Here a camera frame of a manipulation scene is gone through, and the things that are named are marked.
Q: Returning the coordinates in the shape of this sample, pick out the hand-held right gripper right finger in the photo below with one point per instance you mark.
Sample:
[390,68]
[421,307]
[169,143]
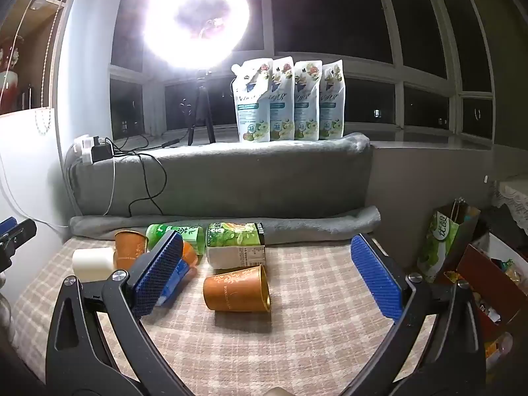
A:
[377,280]

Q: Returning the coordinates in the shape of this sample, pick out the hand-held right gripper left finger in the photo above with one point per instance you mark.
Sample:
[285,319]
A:
[159,274]

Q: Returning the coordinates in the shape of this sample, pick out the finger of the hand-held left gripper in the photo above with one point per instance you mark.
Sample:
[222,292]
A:
[20,233]

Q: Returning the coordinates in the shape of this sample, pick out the orange paper cup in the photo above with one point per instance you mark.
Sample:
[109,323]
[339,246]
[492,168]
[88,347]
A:
[128,249]
[237,288]

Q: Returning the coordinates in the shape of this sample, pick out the white cup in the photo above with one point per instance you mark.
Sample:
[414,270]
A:
[93,262]

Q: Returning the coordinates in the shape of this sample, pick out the orange bottle with blue label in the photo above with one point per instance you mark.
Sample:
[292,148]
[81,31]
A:
[187,258]

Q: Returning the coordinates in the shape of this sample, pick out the small green tea bottle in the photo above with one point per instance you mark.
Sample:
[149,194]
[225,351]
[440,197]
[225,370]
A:
[181,233]

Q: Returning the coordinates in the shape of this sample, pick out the green paper bag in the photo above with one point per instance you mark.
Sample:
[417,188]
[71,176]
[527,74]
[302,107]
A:
[441,239]

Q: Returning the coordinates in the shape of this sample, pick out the green and white drink carton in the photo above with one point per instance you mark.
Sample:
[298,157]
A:
[235,244]

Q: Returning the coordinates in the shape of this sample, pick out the plaid cloth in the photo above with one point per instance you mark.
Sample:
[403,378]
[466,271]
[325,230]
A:
[313,338]

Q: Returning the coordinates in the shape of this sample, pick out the red cardboard box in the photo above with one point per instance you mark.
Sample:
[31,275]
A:
[478,268]

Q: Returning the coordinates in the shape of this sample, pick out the white power strip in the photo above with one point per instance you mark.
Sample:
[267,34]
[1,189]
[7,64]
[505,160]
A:
[82,146]

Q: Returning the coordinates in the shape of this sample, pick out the black charger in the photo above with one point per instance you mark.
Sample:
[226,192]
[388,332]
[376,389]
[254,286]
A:
[101,152]

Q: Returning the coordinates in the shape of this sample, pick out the grey blanket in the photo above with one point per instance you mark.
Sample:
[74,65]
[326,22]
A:
[255,177]

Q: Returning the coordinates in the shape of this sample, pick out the red vase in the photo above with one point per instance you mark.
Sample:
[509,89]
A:
[8,78]

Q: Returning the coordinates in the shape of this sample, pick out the white lace cloth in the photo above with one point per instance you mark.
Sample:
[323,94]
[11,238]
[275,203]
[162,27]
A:
[511,198]

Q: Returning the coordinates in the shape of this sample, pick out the black tripod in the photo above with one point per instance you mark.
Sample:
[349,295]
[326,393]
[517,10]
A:
[202,107]

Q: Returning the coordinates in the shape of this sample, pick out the white refill pouch with spout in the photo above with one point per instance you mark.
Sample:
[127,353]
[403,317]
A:
[252,103]

